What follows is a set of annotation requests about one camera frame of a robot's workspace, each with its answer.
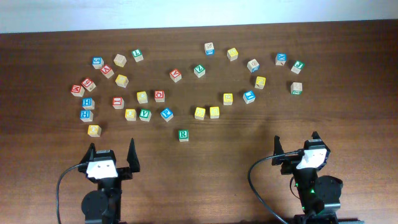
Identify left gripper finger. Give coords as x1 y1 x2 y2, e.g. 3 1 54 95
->
80 142 96 164
127 138 141 172

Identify green letter R block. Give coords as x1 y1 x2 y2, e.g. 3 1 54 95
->
178 129 189 142

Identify red letter I block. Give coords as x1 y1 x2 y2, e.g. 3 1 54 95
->
112 97 124 110

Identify yellow letter C block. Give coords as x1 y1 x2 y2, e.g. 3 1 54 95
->
137 91 148 104

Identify red letter A block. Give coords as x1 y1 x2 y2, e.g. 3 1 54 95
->
169 68 182 83

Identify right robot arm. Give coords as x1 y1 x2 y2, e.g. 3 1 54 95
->
272 131 362 224

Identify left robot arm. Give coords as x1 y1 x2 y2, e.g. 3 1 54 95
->
78 139 141 224

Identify yellow letter O block left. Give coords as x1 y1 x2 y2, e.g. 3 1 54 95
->
87 124 102 138

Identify yellow letter o block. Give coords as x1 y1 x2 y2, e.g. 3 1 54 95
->
87 124 102 138
125 109 137 121

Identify blue letter H block lower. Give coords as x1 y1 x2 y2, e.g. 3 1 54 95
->
80 110 93 122

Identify blue letter h block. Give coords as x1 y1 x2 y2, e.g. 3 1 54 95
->
80 110 93 122
82 98 95 110

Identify yellow letter O block centre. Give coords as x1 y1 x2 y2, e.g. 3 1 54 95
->
125 109 137 121

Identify green letter V block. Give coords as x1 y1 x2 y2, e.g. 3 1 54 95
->
139 109 152 122

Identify wooden block green side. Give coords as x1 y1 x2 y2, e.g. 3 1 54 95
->
290 82 303 95

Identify blue letter H block upper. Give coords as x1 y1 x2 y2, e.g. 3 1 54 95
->
82 98 95 110

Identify blue letter P block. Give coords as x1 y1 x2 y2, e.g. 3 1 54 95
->
160 108 174 122

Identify blue letter E block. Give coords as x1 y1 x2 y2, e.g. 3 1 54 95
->
243 90 256 104

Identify red letter M block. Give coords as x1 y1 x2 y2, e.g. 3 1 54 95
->
70 85 85 97

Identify red letter O block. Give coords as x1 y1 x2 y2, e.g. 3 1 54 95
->
154 90 165 103

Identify green letter J block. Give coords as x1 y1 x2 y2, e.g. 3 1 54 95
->
291 60 305 74

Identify yellow block centre right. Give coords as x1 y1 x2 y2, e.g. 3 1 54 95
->
223 93 233 105

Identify red number 9 block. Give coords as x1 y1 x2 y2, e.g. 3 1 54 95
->
81 78 96 91

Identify yellow letter S block right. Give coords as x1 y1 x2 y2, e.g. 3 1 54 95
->
210 106 220 119

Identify yellow letter s block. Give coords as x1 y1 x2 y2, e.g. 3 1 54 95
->
194 107 206 120
210 106 220 119

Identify yellow block upper left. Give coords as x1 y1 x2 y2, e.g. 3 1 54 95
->
115 75 129 88

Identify yellow letter S block left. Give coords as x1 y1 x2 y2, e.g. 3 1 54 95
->
194 107 206 120

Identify blue letter K block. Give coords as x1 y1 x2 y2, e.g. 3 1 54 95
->
275 53 287 66

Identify red letter block upper left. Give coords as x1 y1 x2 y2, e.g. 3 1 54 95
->
100 65 114 78

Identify wooden block blue side right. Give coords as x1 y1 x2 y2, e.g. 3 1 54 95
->
247 59 260 73

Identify wooden block blue side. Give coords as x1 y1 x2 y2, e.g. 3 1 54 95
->
247 59 260 73
204 42 215 55

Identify blue number 5 block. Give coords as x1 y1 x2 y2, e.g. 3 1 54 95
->
91 57 104 70

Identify plain wooden block yellow side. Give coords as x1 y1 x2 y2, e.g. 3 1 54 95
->
114 54 127 67

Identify green letter L block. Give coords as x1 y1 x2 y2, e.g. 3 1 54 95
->
131 49 144 62

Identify yellow block upper right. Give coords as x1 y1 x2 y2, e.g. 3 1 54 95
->
226 48 239 62

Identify green letter Z block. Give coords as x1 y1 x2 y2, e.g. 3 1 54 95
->
193 64 206 78

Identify wooden block blue side top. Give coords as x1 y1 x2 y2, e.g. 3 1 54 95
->
204 42 215 55

